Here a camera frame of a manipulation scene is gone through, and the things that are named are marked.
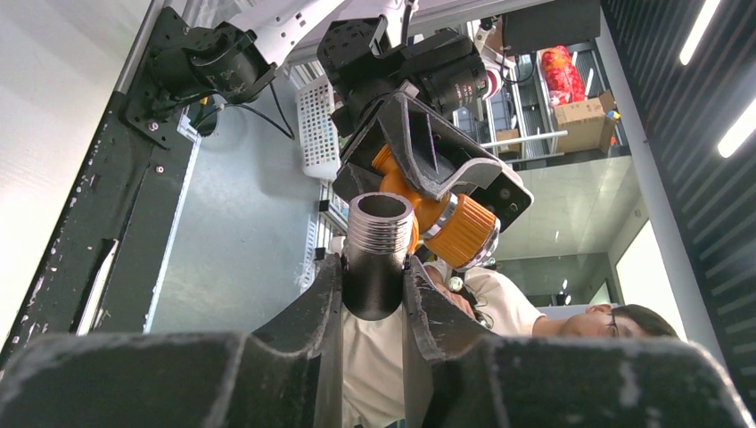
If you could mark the red mesh bag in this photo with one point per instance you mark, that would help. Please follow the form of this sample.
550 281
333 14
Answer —
563 81

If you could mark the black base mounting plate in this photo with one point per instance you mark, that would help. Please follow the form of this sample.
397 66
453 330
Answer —
101 267

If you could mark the white slotted cable duct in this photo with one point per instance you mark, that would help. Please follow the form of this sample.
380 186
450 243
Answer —
328 221

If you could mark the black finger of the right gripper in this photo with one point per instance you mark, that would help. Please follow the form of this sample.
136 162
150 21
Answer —
433 155

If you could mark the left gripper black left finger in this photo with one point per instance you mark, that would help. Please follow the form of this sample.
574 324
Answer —
287 373

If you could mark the orange faucet body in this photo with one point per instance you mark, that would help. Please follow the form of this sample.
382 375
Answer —
456 228

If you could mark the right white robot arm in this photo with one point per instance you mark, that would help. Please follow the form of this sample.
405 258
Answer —
238 58

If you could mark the person in white shirt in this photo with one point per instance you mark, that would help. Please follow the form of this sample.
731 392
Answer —
373 393

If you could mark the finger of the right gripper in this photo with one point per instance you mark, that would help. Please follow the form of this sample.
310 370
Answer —
353 180

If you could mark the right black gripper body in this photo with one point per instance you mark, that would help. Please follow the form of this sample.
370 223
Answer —
446 69

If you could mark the silver metal faucet fitting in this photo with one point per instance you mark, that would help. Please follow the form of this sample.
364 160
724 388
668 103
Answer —
379 232

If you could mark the cardboard box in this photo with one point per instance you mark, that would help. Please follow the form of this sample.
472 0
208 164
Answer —
587 124

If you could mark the metal storage shelf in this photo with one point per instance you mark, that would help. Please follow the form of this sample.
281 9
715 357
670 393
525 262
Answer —
524 107

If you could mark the white perforated plastic basket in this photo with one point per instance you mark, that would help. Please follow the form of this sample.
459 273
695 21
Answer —
318 136

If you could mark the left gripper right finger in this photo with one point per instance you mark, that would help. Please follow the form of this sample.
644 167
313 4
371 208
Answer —
496 381

